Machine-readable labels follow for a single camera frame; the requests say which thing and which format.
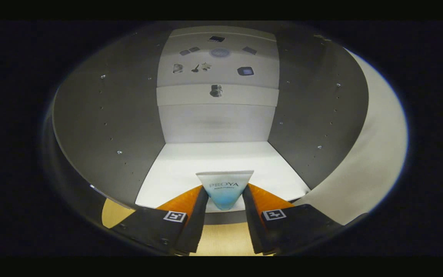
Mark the white blue cosmetic tube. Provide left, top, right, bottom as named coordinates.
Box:
left=196, top=170, right=254, bottom=210

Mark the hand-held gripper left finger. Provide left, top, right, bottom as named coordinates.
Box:
left=109, top=185, right=210, bottom=256

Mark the grey white cabinet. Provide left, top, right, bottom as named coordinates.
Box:
left=50, top=23, right=370, bottom=225

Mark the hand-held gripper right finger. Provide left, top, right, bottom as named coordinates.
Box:
left=242, top=184, right=346, bottom=256

